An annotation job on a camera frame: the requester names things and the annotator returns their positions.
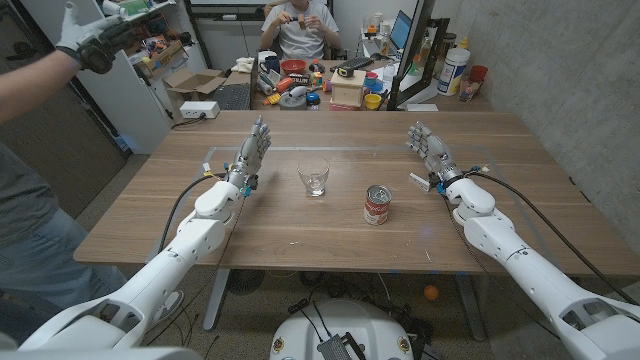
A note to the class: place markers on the grey table leg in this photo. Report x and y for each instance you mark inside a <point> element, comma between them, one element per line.
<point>216,300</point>
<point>468,310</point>

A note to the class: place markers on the red soup can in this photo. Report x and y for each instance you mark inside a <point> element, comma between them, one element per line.
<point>376,207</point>

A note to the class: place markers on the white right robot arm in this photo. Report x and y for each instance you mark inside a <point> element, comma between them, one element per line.
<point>525,270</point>

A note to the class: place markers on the light wooden box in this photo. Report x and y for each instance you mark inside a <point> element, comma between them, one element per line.
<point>348,90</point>

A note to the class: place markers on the grey round device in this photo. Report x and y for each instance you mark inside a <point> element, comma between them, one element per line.
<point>292,100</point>

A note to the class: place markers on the orange ball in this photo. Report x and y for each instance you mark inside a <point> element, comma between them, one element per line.
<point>431,292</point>

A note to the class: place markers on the white sneaker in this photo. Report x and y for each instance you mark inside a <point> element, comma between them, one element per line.
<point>170,305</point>

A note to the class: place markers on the small black keyboard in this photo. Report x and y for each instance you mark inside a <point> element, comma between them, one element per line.
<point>354,63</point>

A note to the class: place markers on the wooden back desk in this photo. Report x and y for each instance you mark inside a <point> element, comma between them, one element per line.
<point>450,105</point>

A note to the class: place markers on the orange toy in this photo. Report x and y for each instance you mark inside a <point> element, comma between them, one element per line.
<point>284,84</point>

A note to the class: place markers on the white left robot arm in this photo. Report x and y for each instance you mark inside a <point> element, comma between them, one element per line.
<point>165,270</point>

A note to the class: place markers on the standing person's bare forearm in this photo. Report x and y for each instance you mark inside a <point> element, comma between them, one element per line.
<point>30,90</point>

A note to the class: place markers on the blue round button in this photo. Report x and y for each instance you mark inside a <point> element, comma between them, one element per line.
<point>313,99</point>

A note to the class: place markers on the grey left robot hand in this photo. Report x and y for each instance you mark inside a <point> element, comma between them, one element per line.
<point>248,155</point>

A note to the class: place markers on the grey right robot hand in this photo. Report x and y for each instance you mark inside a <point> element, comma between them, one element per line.
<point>437,152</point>

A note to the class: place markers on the open laptop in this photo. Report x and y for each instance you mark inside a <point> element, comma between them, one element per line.
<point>401,30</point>

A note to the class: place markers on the small yellow cup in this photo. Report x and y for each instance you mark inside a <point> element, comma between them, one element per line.
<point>372,101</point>

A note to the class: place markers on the large black keyboard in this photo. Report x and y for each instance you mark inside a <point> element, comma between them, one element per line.
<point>232,96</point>

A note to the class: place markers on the standing person in jeans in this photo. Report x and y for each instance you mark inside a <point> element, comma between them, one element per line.
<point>20,200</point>

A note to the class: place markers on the black monitor with stand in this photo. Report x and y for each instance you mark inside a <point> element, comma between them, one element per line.
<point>412,45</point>

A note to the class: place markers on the clear glass with items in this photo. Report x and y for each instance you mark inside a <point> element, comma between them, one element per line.
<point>469,89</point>

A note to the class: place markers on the seated person grey shirt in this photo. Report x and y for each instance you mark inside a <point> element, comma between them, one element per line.
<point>300,37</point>

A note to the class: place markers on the white folded cloth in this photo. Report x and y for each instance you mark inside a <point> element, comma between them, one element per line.
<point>244,65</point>

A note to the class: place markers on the white shelf unit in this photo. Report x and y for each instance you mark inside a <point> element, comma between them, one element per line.
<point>115,95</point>

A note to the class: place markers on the black finned module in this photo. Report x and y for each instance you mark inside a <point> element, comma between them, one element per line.
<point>334,349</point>

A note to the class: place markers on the white wipes canister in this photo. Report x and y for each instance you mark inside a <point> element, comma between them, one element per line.
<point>452,72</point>

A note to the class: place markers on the open cardboard box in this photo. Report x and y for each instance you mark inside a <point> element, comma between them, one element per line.
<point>192,82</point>

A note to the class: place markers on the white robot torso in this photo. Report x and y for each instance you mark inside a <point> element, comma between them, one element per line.
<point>345,320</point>

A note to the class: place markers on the dark blue mug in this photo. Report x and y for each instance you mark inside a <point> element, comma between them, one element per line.
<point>270,64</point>

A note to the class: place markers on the clear glass cup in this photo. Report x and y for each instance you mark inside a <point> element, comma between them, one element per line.
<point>313,175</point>

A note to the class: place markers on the white power strip box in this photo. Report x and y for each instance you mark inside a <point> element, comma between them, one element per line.
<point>199,109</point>

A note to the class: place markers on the red bowl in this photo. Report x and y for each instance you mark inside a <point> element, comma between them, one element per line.
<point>293,66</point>

